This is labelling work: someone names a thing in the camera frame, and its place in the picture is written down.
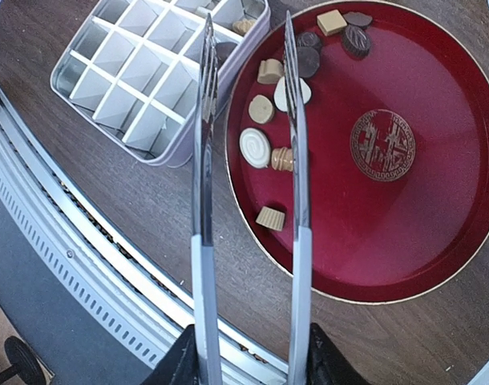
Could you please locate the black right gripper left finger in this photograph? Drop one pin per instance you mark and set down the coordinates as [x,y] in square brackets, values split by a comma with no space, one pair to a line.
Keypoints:
[180,365]

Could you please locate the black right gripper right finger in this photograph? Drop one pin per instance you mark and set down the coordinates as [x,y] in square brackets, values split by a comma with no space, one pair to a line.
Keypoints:
[326,364]

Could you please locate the silver divided tin box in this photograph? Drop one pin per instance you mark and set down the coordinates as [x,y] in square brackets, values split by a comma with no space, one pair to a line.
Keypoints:
[132,70]

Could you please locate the tan caramel cube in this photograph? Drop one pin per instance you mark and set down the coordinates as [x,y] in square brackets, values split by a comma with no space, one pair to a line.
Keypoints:
[243,26]
[331,22]

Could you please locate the tan cube chocolate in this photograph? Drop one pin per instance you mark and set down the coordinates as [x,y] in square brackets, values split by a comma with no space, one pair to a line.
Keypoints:
[270,218]

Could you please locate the brown cylinder chocolate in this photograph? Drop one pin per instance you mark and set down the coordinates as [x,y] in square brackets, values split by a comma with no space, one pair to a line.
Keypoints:
[282,159]

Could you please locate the round tan chocolate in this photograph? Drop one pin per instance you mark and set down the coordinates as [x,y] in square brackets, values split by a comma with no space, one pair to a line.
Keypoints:
[261,109]

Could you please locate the tan square chocolate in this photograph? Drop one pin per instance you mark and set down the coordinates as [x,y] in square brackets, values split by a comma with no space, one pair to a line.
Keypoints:
[270,71]

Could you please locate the dark chocolate piece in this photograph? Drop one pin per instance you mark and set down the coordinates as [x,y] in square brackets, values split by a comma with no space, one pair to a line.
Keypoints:
[308,60]

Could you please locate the dark round chocolate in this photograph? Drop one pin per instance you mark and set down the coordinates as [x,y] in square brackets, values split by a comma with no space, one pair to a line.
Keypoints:
[223,51]

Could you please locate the dark cup chocolate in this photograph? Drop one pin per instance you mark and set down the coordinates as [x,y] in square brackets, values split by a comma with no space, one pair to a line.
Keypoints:
[309,39]

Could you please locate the dark leaf chocolate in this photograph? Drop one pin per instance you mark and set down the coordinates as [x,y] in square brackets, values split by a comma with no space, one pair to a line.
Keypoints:
[356,41]

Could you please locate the dark oval chocolate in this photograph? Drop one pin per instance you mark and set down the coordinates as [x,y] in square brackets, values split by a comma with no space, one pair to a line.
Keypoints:
[358,19]

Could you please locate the black round floor object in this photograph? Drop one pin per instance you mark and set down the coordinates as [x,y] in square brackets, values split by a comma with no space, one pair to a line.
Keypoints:
[23,363]

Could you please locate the red round tray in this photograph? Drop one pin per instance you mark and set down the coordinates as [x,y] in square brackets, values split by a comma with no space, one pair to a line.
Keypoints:
[399,156]

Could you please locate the aluminium front rail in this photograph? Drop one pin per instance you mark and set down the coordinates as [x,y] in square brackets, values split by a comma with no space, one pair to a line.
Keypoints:
[135,302]

